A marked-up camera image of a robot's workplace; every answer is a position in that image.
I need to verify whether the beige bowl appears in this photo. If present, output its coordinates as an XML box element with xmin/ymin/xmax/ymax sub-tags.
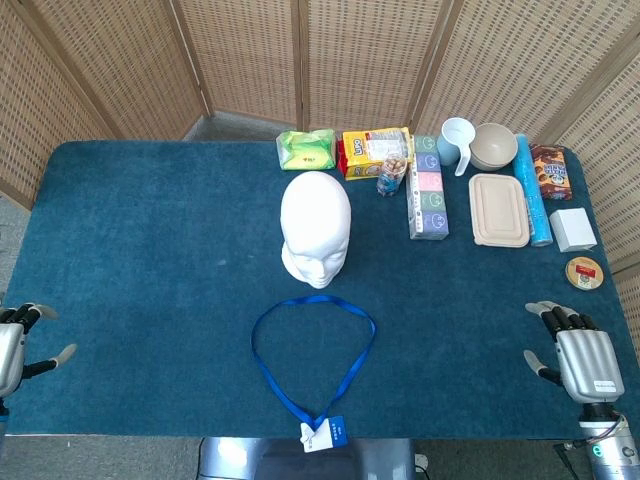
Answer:
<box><xmin>470</xmin><ymin>122</ymin><xmax>519</xmax><ymax>172</ymax></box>

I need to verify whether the wicker folding screen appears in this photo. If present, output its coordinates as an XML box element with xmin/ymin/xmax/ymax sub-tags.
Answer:
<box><xmin>0</xmin><ymin>0</ymin><xmax>640</xmax><ymax>351</ymax></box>

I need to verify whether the white square box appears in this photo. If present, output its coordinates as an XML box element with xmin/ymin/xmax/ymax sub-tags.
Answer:
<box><xmin>548</xmin><ymin>207</ymin><xmax>598</xmax><ymax>253</ymax></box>

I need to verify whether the light blue mug white handle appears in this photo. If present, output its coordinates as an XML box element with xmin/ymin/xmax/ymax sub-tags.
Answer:
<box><xmin>437</xmin><ymin>117</ymin><xmax>477</xmax><ymax>177</ymax></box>

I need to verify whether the blue bag roll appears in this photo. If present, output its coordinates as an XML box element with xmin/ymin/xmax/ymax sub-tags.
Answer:
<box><xmin>513</xmin><ymin>133</ymin><xmax>553</xmax><ymax>248</ymax></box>

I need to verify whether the round gold tin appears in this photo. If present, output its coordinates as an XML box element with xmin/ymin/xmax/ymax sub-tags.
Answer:
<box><xmin>565</xmin><ymin>256</ymin><xmax>605</xmax><ymax>292</ymax></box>

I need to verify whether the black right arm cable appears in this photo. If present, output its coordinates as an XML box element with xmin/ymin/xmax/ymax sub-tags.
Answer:
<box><xmin>553</xmin><ymin>438</ymin><xmax>599</xmax><ymax>464</ymax></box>

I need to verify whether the brown cookie box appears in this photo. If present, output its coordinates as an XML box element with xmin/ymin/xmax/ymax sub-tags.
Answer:
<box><xmin>529</xmin><ymin>143</ymin><xmax>574</xmax><ymax>202</ymax></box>

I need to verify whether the white foam mannequin head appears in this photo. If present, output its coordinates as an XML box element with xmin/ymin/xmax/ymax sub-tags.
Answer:
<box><xmin>279</xmin><ymin>170</ymin><xmax>352</xmax><ymax>290</ymax></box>

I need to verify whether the beige lidded lunch box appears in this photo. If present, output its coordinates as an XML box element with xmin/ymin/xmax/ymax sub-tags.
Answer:
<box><xmin>468</xmin><ymin>173</ymin><xmax>531</xmax><ymax>248</ymax></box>

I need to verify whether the pastel tissue multipack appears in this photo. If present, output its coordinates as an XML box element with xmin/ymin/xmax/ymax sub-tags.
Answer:
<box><xmin>405</xmin><ymin>134</ymin><xmax>450</xmax><ymax>241</ymax></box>

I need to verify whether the blue lanyard strap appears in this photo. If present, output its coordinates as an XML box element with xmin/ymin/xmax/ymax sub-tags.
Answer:
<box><xmin>250</xmin><ymin>294</ymin><xmax>377</xmax><ymax>432</ymax></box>

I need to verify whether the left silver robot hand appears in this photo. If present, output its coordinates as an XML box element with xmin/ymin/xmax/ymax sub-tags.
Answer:
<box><xmin>0</xmin><ymin>302</ymin><xmax>78</xmax><ymax>400</ymax></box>

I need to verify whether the blue carpet table cover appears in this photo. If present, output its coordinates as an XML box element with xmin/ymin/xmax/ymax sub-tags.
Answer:
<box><xmin>0</xmin><ymin>139</ymin><xmax>632</xmax><ymax>441</ymax></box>

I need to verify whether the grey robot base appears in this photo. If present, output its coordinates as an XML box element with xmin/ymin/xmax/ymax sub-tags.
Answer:
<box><xmin>197</xmin><ymin>437</ymin><xmax>419</xmax><ymax>480</ymax></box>

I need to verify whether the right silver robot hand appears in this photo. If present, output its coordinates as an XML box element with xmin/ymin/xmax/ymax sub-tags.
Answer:
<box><xmin>523</xmin><ymin>300</ymin><xmax>626</xmax><ymax>406</ymax></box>

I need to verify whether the green snack packet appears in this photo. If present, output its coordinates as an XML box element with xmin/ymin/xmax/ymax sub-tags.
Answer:
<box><xmin>276</xmin><ymin>128</ymin><xmax>337</xmax><ymax>172</ymax></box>

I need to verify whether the clear plastic snack jar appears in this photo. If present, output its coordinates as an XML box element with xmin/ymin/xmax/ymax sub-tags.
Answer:
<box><xmin>376</xmin><ymin>153</ymin><xmax>407</xmax><ymax>198</ymax></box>

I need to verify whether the yellow biscuit box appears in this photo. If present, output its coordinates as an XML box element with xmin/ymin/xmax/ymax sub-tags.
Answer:
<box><xmin>337</xmin><ymin>126</ymin><xmax>415</xmax><ymax>182</ymax></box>

